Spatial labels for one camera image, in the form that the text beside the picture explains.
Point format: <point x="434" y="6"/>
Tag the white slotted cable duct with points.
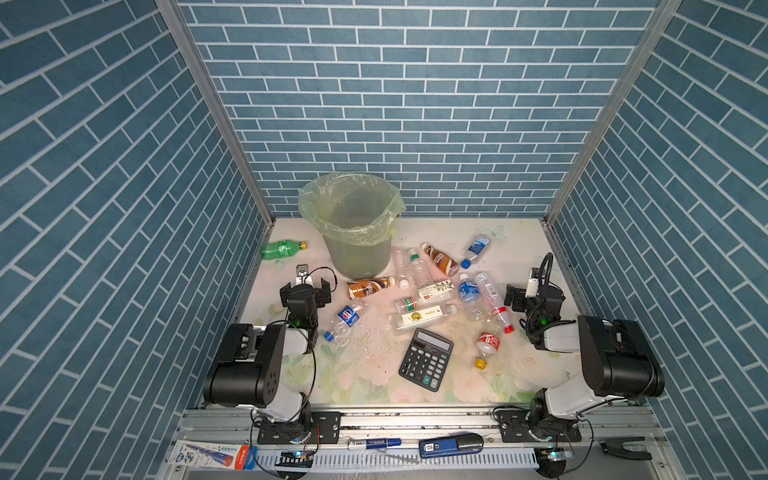
<point x="399" y="460"/>

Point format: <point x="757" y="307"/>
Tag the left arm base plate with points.
<point x="318" y="427"/>

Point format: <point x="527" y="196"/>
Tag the Pocari Sweat blue label bottle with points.
<point x="470" y="296"/>

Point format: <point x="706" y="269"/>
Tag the black desk calculator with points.
<point x="426" y="359"/>

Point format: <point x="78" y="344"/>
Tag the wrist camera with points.
<point x="303" y="275"/>
<point x="532" y="286"/>

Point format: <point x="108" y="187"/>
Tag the crushed Pepsi bottle blue cap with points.
<point x="340" y="331"/>

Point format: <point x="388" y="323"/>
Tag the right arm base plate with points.
<point x="520" y="426"/>

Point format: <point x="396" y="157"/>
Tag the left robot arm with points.
<point x="246" y="370"/>

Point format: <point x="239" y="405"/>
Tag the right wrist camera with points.
<point x="532" y="286"/>

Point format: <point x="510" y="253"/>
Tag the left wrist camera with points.
<point x="303" y="275"/>

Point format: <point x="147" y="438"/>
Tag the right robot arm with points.
<point x="617" y="361"/>

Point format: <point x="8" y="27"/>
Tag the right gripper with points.
<point x="518" y="305"/>

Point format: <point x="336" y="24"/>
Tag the brown coffee bottle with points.
<point x="367" y="287"/>

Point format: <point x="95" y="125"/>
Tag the crushed red bottle yellow cap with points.
<point x="488" y="345"/>

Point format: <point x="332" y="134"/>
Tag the green plastic bin liner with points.
<point x="357" y="209"/>

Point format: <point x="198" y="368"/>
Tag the blue marker pen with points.
<point x="373" y="443"/>

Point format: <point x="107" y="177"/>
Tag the blue box cutter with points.
<point x="453" y="445"/>

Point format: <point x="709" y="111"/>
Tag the clear empty bottle white cap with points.
<point x="401" y="264"/>

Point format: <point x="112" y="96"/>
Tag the toothpaste box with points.
<point x="212" y="456"/>

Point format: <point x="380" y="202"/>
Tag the small blue label bottle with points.
<point x="475" y="250"/>

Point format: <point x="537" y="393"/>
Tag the brown cafe bottle white swirl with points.
<point x="444" y="262"/>

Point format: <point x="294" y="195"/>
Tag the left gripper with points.
<point x="321" y="295"/>

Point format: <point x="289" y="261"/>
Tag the square tea bottle white cap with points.
<point x="420" y="318"/>

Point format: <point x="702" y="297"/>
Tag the black spare gripper finger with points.
<point x="625" y="448"/>

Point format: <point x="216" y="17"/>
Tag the clear bottle green cap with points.
<point x="419" y="269"/>

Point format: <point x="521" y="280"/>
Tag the green plastic soda bottle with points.
<point x="282" y="249"/>

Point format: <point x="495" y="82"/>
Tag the aluminium frame rail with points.
<point x="412" y="424"/>

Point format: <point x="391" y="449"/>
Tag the clear bottle red label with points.
<point x="494" y="302"/>

